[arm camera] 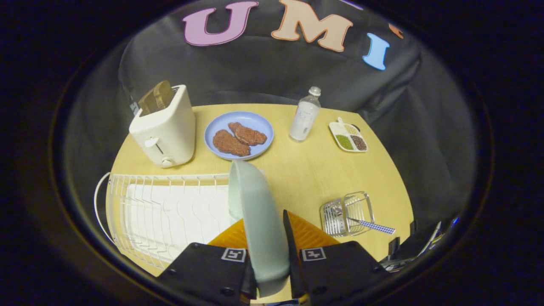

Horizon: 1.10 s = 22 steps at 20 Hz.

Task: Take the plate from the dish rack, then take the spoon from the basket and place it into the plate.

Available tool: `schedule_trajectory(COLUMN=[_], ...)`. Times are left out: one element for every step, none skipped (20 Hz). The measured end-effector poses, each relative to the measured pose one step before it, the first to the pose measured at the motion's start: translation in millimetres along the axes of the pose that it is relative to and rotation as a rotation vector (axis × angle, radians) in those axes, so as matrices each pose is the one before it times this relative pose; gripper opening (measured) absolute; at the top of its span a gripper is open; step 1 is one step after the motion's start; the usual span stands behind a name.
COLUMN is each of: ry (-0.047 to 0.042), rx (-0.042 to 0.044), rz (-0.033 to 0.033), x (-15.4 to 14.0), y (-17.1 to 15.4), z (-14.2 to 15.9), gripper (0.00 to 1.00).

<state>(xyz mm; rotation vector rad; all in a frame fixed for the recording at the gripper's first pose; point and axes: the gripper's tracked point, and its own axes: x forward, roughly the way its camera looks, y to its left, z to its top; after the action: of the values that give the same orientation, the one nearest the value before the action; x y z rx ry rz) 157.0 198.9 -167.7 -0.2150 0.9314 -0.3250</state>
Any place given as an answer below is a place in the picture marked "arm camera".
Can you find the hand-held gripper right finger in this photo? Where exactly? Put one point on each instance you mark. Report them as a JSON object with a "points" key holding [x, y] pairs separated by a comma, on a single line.
{"points": [[340, 272]]}

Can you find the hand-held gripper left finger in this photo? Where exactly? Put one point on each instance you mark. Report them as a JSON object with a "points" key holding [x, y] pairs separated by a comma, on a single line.
{"points": [[208, 272]]}

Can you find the pale green plate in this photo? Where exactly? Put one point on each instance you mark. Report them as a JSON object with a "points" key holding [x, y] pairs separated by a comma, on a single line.
{"points": [[261, 225]]}

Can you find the blue plate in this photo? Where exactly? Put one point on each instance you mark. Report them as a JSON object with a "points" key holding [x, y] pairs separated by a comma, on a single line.
{"points": [[239, 135]]}

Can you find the brown meat patty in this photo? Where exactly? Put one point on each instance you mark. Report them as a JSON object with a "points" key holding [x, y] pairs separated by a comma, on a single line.
{"points": [[248, 134], [230, 143]]}

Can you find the white divided spice tray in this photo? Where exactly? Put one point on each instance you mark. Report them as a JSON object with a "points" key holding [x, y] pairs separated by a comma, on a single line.
{"points": [[348, 137]]}

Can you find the white toaster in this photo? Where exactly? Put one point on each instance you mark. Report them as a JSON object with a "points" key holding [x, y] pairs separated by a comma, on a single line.
{"points": [[165, 131]]}

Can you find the clear plastic bottle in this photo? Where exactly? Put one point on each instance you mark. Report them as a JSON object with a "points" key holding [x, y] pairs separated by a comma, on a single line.
{"points": [[304, 117]]}

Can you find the brown toast slice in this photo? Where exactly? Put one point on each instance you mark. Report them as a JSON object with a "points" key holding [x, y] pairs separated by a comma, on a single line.
{"points": [[157, 98]]}

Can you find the black backdrop cloth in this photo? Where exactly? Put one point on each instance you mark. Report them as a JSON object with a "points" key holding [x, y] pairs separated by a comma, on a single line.
{"points": [[263, 72]]}

